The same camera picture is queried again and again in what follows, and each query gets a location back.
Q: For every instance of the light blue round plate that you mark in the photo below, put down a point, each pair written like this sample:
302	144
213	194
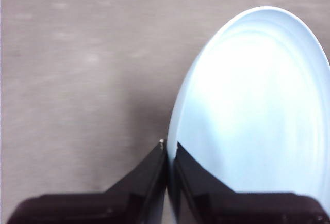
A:
257	100

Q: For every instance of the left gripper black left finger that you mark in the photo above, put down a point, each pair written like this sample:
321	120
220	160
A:
123	206

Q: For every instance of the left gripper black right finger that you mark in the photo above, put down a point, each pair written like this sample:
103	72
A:
219	206

